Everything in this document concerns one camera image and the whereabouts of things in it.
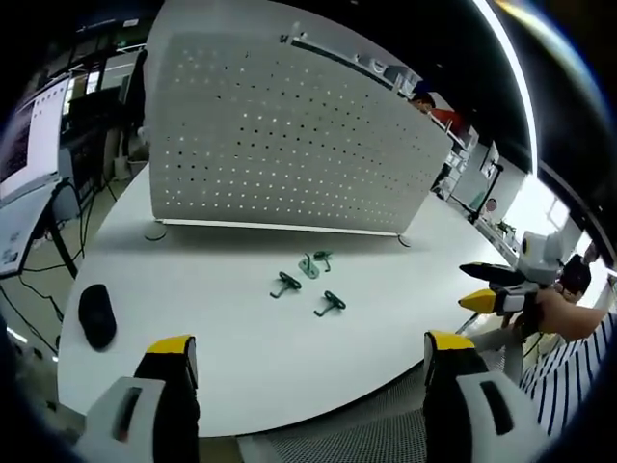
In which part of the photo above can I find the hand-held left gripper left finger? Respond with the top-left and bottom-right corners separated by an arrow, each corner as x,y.
76,334 -> 201,463

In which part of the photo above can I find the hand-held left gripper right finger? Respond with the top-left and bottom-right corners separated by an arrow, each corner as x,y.
422,330 -> 555,463

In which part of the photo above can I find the green hook assembly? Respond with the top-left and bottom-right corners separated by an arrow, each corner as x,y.
313,289 -> 347,318
269,270 -> 303,300
311,249 -> 335,273

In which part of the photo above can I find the grey-green mounting plate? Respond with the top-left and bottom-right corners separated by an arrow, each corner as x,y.
297,254 -> 322,281

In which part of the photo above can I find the person's right hand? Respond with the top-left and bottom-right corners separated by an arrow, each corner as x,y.
500,286 -> 555,337

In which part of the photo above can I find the person's striped shirt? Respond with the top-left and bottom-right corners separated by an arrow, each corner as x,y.
518,312 -> 617,438

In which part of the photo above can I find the black computer mouse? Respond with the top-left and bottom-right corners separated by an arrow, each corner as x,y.
77,284 -> 118,350

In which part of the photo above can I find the white storage shelf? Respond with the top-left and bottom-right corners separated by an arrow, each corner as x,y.
443,125 -> 481,200

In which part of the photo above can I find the ceiling light strip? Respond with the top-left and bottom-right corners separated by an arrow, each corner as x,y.
473,0 -> 540,176

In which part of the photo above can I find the grey side desk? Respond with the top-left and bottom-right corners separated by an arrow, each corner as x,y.
0,177 -> 84,281

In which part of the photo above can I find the white perforated pegboard panel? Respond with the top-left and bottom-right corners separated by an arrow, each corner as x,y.
145,0 -> 453,249

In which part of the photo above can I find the computer monitor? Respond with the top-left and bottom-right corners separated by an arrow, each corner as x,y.
0,76 -> 72,204

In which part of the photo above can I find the black cable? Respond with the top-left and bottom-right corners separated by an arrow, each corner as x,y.
21,185 -> 105,274

